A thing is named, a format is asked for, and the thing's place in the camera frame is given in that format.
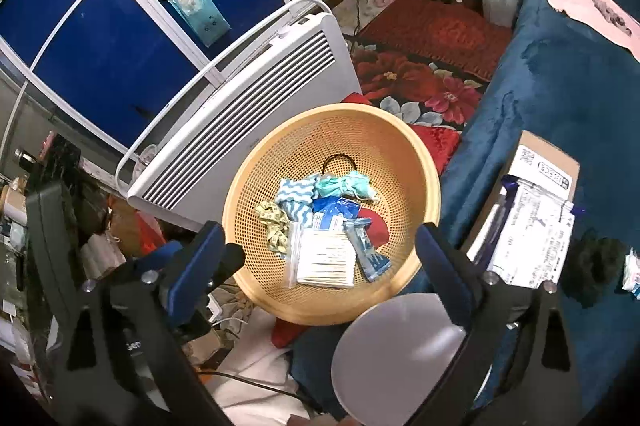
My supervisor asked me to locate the teal face mask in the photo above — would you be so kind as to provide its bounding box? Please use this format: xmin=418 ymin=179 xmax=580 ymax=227
xmin=314 ymin=170 xmax=378 ymax=201

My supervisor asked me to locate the small white tissue pack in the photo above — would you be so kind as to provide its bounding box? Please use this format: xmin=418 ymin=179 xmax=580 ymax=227
xmin=343 ymin=218 xmax=392 ymax=283

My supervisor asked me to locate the blue wet wipes pack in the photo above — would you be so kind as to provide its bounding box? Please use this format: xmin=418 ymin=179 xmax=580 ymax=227
xmin=311 ymin=196 xmax=360 ymax=234

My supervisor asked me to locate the red sponge ball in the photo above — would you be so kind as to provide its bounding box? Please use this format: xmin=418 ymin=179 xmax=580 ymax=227
xmin=358 ymin=207 xmax=390 ymax=248

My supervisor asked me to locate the pink towel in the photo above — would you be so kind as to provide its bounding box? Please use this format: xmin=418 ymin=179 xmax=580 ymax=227
xmin=547 ymin=0 xmax=640 ymax=60

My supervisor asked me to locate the red plastic bag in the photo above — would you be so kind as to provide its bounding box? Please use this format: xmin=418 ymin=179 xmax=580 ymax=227
xmin=134 ymin=210 xmax=166 ymax=256

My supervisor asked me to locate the black hair tie with pearl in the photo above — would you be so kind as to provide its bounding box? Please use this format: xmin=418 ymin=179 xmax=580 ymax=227
xmin=321 ymin=153 xmax=359 ymax=179

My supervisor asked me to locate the red floral rug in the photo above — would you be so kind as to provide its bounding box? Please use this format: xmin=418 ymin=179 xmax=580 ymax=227
xmin=346 ymin=0 xmax=512 ymax=132

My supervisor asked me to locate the yellow patterned scrunchie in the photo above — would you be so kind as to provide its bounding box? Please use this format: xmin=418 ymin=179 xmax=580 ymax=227
xmin=255 ymin=201 xmax=290 ymax=258

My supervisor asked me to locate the yellow plastic basket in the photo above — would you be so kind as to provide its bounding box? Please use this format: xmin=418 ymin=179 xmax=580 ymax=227
xmin=222 ymin=103 xmax=440 ymax=326

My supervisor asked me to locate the person's right hand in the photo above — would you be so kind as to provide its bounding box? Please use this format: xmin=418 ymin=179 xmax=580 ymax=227
xmin=286 ymin=414 xmax=360 ymax=426

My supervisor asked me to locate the cardboard box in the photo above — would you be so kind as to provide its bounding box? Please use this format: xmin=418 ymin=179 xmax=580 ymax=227
xmin=462 ymin=130 xmax=580 ymax=262

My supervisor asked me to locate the black mesh cloth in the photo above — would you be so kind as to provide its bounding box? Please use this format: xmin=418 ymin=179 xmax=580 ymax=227
xmin=560 ymin=227 xmax=629 ymax=309

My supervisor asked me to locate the white cylindrical smart speaker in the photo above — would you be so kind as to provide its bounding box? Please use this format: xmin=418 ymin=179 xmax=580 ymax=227
xmin=331 ymin=293 xmax=465 ymax=426

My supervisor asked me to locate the cotton swab bag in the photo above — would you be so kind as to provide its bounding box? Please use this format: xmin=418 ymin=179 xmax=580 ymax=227
xmin=284 ymin=223 xmax=356 ymax=289

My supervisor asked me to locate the blue white striped cloth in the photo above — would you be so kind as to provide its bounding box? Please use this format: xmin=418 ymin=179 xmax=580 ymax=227
xmin=274 ymin=173 xmax=320 ymax=227

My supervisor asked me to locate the white panel heater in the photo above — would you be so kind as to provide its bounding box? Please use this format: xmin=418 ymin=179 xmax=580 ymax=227
xmin=116 ymin=0 xmax=360 ymax=231

